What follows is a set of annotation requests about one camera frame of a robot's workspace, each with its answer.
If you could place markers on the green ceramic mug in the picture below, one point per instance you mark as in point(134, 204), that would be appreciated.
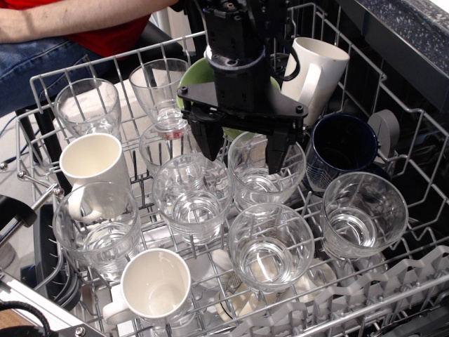
point(201, 72)

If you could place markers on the clear glass middle back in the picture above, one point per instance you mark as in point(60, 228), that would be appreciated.
point(169, 149)

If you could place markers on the clear glass back left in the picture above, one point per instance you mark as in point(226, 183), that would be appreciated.
point(89, 106)

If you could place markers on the white mug front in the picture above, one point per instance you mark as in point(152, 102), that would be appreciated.
point(155, 286)

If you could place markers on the clear stemmed glass back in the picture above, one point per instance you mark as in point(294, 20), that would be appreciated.
point(155, 86)

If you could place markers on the clear glass centre right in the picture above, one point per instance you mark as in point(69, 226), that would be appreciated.
point(253, 184)

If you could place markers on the grey rack roller wheel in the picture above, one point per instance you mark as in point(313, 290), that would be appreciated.
point(387, 129)

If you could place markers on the dark blue mug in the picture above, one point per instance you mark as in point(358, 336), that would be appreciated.
point(339, 144)

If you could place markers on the black clamp handle left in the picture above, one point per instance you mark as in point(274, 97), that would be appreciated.
point(23, 214)

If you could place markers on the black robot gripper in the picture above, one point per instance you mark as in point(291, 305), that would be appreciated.
point(241, 95)

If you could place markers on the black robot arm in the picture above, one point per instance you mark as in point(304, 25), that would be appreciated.
point(240, 27)

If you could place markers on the white mug left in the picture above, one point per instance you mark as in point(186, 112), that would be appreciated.
point(95, 166)

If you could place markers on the person in red shirt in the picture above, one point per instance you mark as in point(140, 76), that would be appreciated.
point(21, 61)

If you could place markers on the tall white mug back right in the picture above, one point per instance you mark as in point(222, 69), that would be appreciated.
point(321, 68)

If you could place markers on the clear glass front left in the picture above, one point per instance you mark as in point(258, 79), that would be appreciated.
point(98, 225)

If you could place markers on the wire dishwasher rack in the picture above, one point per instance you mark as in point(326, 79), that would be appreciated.
point(402, 291)

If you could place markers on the person forearm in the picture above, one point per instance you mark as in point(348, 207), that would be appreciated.
point(69, 17)

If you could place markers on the clear glass front centre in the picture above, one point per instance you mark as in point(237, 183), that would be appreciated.
point(270, 247)

